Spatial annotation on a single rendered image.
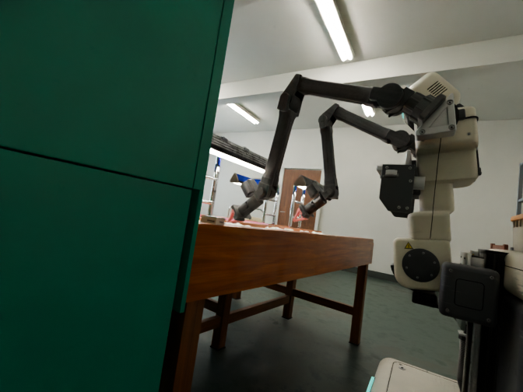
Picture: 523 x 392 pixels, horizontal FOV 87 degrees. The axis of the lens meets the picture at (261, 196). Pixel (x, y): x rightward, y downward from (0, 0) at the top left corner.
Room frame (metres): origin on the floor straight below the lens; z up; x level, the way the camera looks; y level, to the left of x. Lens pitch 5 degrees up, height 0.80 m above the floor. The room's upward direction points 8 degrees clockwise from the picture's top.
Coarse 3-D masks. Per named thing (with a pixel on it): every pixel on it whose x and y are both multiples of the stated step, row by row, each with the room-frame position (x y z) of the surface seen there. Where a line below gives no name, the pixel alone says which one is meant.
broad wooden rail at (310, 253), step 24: (216, 240) 0.71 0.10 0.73; (240, 240) 0.79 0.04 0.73; (264, 240) 0.89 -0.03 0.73; (288, 240) 1.02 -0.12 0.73; (312, 240) 1.19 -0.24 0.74; (336, 240) 1.43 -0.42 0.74; (360, 240) 1.81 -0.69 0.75; (192, 264) 0.65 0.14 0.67; (216, 264) 0.72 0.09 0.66; (240, 264) 0.80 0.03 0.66; (264, 264) 0.90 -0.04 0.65; (288, 264) 1.04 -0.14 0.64; (312, 264) 1.21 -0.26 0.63; (336, 264) 1.47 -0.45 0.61; (360, 264) 1.86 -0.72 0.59; (192, 288) 0.66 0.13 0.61; (216, 288) 0.73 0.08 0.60; (240, 288) 0.82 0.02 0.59
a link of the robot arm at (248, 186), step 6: (246, 180) 1.20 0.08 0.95; (252, 180) 1.20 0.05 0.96; (240, 186) 1.21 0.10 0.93; (246, 186) 1.19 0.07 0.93; (252, 186) 1.18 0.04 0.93; (246, 192) 1.19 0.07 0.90; (258, 192) 1.13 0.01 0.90; (264, 192) 1.12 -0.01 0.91; (258, 198) 1.14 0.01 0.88; (264, 198) 1.18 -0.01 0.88
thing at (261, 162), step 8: (216, 136) 1.09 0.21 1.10; (216, 144) 1.06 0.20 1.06; (224, 144) 1.11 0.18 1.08; (232, 144) 1.17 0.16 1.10; (224, 152) 1.10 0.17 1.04; (232, 152) 1.14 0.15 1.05; (240, 152) 1.20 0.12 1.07; (248, 152) 1.26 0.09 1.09; (240, 160) 1.20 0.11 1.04; (248, 160) 1.23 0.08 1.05; (256, 160) 1.29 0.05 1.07; (264, 160) 1.36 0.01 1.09; (264, 168) 1.34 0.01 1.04
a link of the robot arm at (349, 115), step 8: (336, 104) 1.35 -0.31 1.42; (328, 112) 1.36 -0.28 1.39; (336, 112) 1.35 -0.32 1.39; (344, 112) 1.34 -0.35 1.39; (328, 120) 1.36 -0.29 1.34; (344, 120) 1.34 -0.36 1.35; (352, 120) 1.32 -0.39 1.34; (360, 120) 1.29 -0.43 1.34; (368, 120) 1.28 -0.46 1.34; (360, 128) 1.30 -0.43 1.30; (368, 128) 1.27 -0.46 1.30; (376, 128) 1.25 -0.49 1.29; (384, 128) 1.23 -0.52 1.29; (376, 136) 1.27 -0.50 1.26; (384, 136) 1.23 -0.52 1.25; (392, 136) 1.19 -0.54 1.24; (400, 136) 1.17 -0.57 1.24; (408, 136) 1.16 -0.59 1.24; (392, 144) 1.19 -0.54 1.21; (400, 144) 1.17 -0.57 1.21
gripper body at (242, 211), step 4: (244, 204) 1.20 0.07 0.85; (232, 208) 1.21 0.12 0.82; (236, 208) 1.21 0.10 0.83; (240, 208) 1.21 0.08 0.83; (244, 208) 1.20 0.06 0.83; (248, 208) 1.19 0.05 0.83; (236, 212) 1.19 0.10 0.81; (240, 212) 1.21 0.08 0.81; (244, 212) 1.20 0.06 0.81; (248, 212) 1.21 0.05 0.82; (236, 216) 1.19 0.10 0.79; (240, 216) 1.20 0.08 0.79; (244, 216) 1.22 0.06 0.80; (248, 216) 1.25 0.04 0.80
